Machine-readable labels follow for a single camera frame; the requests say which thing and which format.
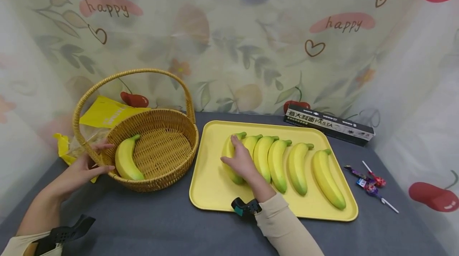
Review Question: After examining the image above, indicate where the yellow plastic bag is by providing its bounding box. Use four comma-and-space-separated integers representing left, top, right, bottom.
53, 95, 151, 184

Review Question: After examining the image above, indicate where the red wrapped lollipop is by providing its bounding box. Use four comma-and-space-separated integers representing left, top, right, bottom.
361, 160, 387, 188

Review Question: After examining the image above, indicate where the person's right hand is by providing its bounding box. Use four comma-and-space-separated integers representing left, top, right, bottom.
220, 135, 268, 188

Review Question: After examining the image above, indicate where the person's left forearm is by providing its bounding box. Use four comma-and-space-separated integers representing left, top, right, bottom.
0, 186, 69, 256

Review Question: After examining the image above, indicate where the long black cardboard box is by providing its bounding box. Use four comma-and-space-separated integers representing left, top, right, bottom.
283, 104, 376, 147

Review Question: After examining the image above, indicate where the purple wrapped candy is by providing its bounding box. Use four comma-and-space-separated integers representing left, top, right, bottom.
343, 165, 373, 182

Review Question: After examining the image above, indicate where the yellow plastic tray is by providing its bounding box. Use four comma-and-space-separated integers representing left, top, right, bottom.
188, 120, 359, 223

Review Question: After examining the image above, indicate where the row of yellow bananas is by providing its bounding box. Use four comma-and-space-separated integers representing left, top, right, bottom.
243, 134, 347, 211

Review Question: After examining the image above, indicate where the person's left hand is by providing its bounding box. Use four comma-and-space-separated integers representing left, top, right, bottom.
49, 141, 116, 204

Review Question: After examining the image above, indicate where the yellow toy banana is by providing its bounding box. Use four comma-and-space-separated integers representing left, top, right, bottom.
221, 131, 248, 186
114, 134, 145, 181

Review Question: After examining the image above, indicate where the person's right forearm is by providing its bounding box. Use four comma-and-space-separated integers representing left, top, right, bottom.
247, 176, 326, 256

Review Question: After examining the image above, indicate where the blue purple wrapped lollipop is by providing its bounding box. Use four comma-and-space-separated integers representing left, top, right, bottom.
356, 178, 400, 214

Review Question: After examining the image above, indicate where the black wrist band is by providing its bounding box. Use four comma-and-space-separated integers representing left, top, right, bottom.
231, 197, 263, 221
33, 214, 97, 256

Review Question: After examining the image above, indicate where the round wicker basket with handle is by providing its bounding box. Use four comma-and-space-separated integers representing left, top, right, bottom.
72, 68, 200, 193

